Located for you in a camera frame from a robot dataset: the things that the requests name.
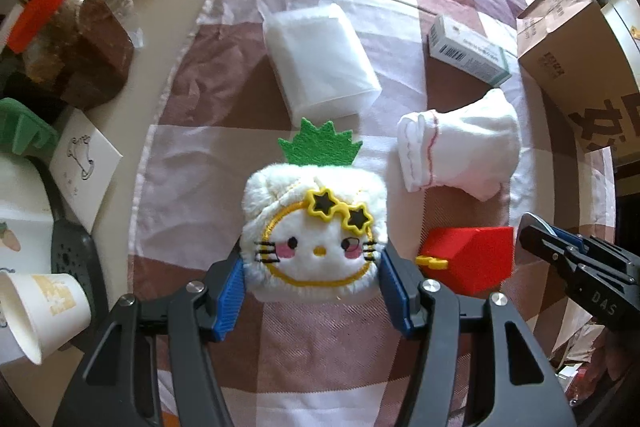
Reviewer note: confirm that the white tissue pack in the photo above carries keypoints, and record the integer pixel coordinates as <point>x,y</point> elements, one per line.
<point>320,62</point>

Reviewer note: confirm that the white pineapple plush toy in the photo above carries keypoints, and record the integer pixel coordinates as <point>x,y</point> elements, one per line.
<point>310,252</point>

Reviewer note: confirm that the brown cardboard box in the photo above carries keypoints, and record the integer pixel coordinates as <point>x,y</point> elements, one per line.
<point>560,57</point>

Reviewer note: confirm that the white sock pair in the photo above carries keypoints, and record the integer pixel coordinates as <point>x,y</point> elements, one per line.
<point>460,147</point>

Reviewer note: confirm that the white paper cup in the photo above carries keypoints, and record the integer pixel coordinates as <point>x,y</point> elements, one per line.
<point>55,302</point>

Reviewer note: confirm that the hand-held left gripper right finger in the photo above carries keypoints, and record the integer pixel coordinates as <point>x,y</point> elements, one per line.
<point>395,292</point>

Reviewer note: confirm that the black perforated utensil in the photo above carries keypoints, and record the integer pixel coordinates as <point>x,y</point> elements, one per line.
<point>75,252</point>

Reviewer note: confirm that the white drawing card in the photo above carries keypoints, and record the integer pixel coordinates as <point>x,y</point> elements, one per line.
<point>85,167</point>

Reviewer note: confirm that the white cartoon printed cloth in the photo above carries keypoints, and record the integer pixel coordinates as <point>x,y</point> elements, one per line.
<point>20,217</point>

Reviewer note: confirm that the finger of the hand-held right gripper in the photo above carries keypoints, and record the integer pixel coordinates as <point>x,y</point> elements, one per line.
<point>570,237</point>
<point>545,247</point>

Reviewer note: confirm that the white green small box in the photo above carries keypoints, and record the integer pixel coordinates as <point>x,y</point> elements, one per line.
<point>465,52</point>

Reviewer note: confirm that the red lid jar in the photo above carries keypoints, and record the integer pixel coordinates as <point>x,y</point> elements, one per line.
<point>90,57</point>

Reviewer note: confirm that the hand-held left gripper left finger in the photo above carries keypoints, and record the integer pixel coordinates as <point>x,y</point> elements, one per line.
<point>232,292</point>

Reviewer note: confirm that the green plastic holder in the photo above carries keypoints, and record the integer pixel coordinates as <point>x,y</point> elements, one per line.
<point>25,127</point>

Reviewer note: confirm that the red box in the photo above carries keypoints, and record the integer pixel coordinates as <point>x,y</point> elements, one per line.
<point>470,257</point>

